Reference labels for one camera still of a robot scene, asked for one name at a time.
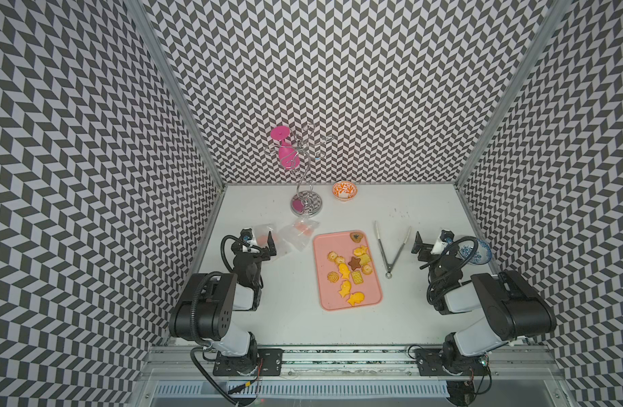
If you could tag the brown star cookie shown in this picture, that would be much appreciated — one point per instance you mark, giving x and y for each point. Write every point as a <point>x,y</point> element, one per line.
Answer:
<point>355,263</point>

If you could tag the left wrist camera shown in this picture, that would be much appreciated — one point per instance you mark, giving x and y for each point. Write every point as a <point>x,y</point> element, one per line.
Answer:
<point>247,237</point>

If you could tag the yellow fish cookie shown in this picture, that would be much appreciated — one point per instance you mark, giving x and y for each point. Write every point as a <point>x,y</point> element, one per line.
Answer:
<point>356,299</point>
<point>345,288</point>

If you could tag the yellow fish cookie lower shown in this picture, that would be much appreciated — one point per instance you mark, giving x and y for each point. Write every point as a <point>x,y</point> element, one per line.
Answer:
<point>356,299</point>

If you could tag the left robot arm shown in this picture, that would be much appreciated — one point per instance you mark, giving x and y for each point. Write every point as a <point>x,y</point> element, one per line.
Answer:
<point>203,313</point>

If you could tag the pink plastic tray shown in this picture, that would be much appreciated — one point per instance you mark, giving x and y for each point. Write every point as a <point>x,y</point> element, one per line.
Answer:
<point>341,244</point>

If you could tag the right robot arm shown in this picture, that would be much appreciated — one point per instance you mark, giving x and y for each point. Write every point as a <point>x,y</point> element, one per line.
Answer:
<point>511,307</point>

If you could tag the clear resealable bag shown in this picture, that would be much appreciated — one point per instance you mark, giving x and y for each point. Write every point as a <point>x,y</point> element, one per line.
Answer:
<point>299,233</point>
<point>261,233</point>

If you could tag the rectangular cracker cookie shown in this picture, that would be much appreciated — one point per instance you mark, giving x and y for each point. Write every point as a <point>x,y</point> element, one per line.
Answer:
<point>357,277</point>

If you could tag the square butter cookie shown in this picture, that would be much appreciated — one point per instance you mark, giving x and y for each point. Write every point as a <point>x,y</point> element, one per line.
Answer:
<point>364,259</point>

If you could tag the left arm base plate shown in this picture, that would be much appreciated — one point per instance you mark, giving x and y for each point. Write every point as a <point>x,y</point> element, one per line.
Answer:
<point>263,362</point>

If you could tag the pink ornament on stand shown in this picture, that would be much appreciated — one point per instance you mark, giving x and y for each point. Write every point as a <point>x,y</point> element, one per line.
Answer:
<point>288,156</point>

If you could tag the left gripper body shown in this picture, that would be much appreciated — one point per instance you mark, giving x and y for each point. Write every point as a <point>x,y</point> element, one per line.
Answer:
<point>263,255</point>

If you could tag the heart jam cookie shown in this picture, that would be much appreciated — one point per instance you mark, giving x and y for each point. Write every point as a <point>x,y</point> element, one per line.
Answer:
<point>356,237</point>

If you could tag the orange patterned small bowl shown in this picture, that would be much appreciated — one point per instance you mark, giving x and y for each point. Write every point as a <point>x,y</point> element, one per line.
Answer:
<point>344,190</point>

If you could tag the round waffle cookie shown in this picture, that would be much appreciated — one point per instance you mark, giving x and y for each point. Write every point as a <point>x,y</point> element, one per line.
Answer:
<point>333,276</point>

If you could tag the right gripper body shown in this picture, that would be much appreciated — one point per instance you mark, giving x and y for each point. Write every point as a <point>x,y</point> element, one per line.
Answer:
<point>433,260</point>

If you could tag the aluminium front rail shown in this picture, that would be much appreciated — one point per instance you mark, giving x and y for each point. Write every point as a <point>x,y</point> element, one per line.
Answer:
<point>390,362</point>

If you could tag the blue white porcelain bowl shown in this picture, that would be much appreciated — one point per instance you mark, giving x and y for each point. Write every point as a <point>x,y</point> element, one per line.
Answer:
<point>479,256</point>

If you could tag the yellow cat cookie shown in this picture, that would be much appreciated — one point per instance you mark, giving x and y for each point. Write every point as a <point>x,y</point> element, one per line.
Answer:
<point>360,251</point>

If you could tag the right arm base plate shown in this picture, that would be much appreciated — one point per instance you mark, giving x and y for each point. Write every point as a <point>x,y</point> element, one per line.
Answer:
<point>431,362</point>

